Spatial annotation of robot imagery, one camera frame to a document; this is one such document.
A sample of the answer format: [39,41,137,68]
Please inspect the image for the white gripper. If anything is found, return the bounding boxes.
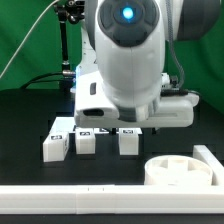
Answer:
[74,71,199,135]

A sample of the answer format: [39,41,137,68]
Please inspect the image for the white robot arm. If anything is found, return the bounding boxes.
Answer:
[74,0,222,128]

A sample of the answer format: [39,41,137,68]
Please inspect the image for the white marker sheet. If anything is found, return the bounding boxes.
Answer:
[49,117,142,135]

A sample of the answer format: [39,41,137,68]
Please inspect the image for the white L-shaped fence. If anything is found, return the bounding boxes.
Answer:
[0,145,224,214]

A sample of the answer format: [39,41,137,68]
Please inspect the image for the black cables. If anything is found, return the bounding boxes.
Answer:
[19,71,76,90]

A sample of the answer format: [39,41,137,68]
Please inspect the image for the black camera stand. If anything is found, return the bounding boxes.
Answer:
[54,0,85,90]

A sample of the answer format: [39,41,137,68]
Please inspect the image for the white cable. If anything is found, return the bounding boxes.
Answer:
[0,0,61,80]

